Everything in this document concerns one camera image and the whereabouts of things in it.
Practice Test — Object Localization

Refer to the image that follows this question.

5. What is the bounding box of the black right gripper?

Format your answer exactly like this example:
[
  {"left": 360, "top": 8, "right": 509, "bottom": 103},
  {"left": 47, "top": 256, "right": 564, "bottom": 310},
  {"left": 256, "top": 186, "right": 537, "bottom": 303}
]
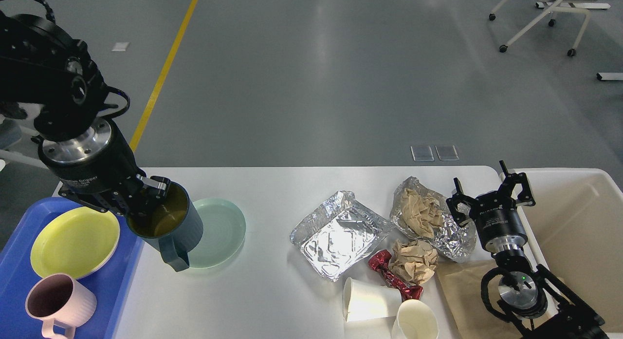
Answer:
[{"left": 446, "top": 161, "right": 536, "bottom": 252}]

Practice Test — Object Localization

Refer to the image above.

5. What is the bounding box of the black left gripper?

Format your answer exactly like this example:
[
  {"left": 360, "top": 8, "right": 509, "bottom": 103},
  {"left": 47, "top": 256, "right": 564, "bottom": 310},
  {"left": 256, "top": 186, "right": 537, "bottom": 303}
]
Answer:
[{"left": 38, "top": 117, "right": 171, "bottom": 216}]

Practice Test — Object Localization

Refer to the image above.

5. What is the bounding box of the dark teal mug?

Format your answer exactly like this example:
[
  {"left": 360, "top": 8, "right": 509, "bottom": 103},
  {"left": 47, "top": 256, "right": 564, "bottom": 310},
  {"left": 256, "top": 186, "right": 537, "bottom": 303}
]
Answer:
[{"left": 127, "top": 181, "right": 204, "bottom": 272}]

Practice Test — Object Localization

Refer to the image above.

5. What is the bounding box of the mint green plate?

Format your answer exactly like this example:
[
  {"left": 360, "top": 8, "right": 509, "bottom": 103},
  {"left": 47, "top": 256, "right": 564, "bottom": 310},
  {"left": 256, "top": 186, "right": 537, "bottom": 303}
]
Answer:
[{"left": 188, "top": 198, "right": 246, "bottom": 269}]

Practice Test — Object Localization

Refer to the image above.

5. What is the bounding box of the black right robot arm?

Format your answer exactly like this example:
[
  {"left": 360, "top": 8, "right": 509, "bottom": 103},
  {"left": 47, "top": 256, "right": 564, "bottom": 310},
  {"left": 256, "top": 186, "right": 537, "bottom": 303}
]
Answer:
[{"left": 446, "top": 161, "right": 607, "bottom": 339}]

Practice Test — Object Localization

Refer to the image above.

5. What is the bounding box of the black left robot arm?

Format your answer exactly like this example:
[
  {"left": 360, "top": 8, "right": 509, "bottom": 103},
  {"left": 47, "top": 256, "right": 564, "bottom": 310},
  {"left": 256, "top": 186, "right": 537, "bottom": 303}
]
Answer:
[{"left": 0, "top": 0, "right": 171, "bottom": 218}]

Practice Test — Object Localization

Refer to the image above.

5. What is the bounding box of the crumpled aluminium foil tray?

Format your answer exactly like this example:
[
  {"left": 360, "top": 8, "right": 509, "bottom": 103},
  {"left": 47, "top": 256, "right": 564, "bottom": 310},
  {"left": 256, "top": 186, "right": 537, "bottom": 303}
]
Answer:
[{"left": 390, "top": 176, "right": 476, "bottom": 262}]

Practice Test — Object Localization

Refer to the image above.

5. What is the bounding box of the yellow plate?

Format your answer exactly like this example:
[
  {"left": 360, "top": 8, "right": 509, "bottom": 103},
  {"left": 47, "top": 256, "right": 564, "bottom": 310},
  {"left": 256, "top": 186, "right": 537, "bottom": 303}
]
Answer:
[{"left": 30, "top": 207, "right": 121, "bottom": 280}]

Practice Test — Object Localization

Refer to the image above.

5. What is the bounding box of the right floor socket cover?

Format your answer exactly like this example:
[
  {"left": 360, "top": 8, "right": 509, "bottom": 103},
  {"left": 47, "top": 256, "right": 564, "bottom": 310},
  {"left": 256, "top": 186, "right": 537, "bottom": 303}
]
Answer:
[{"left": 435, "top": 145, "right": 460, "bottom": 161}]

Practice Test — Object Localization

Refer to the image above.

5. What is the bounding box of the floor socket cover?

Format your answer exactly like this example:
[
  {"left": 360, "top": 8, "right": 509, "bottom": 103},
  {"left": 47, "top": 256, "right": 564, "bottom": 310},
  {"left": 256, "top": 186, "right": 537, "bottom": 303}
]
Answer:
[
  {"left": 435, "top": 145, "right": 460, "bottom": 161},
  {"left": 411, "top": 145, "right": 435, "bottom": 162}
]

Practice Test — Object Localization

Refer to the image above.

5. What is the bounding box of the crumpled brown paper in foil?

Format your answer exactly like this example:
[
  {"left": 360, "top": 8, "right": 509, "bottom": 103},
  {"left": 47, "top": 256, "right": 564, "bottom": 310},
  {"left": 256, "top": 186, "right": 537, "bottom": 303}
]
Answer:
[{"left": 399, "top": 188, "right": 443, "bottom": 239}]

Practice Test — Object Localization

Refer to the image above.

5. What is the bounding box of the left floor socket cover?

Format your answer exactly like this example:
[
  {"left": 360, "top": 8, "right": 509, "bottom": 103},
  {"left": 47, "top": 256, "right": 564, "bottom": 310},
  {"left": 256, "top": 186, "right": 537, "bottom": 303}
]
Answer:
[{"left": 411, "top": 145, "right": 435, "bottom": 162}]

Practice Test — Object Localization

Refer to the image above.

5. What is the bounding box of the beige plastic bin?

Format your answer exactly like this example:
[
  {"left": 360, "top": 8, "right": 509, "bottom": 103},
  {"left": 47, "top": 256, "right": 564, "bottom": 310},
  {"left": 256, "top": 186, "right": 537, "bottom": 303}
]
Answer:
[{"left": 519, "top": 168, "right": 623, "bottom": 339}]

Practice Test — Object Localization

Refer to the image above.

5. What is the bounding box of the brown paper sheet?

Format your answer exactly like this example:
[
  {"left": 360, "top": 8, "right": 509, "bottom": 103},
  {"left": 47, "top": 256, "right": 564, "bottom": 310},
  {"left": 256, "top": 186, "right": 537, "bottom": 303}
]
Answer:
[{"left": 436, "top": 260, "right": 521, "bottom": 339}]

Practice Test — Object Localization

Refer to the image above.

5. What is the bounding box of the crumpled brown paper ball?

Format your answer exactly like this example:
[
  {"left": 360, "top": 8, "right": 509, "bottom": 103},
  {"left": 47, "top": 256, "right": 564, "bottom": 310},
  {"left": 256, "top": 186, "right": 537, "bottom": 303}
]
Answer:
[{"left": 389, "top": 240, "right": 439, "bottom": 285}]

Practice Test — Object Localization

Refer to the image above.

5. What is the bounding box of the white chair leg left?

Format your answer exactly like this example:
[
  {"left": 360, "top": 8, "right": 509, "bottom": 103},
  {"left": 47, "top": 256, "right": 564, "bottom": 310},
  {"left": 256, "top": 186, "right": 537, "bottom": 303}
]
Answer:
[{"left": 0, "top": 117, "right": 48, "bottom": 170}]

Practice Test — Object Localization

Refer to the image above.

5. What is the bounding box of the pink ribbed mug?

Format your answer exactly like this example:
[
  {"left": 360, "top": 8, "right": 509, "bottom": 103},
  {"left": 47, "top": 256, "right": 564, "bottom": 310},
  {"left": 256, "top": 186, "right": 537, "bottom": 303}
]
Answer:
[{"left": 25, "top": 273, "right": 97, "bottom": 339}]

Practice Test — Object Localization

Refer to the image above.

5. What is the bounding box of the red foil wrapper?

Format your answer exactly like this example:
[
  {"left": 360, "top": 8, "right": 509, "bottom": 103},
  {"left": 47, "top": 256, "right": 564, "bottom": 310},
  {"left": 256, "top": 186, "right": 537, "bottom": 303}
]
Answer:
[{"left": 367, "top": 249, "right": 423, "bottom": 301}]

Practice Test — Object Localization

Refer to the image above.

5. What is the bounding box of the upright white paper cup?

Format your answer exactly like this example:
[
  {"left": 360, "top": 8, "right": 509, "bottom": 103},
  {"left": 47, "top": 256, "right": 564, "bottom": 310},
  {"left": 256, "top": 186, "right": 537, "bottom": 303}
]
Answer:
[{"left": 391, "top": 299, "right": 439, "bottom": 339}]

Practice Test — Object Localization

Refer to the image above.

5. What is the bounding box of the flat aluminium foil tray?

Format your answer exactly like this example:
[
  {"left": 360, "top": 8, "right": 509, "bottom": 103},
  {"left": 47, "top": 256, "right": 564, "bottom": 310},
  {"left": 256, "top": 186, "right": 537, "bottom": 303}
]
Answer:
[{"left": 290, "top": 190, "right": 392, "bottom": 282}]

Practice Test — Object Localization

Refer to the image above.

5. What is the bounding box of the white metal bar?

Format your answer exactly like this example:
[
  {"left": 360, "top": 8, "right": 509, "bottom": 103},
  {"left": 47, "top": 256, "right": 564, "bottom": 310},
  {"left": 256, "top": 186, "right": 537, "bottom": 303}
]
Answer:
[{"left": 596, "top": 72, "right": 623, "bottom": 81}]

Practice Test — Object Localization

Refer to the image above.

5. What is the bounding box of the lying white paper cup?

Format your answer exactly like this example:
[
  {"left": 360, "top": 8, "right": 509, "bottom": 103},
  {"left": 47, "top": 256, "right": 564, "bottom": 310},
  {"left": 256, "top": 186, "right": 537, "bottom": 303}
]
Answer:
[{"left": 343, "top": 278, "right": 403, "bottom": 322}]

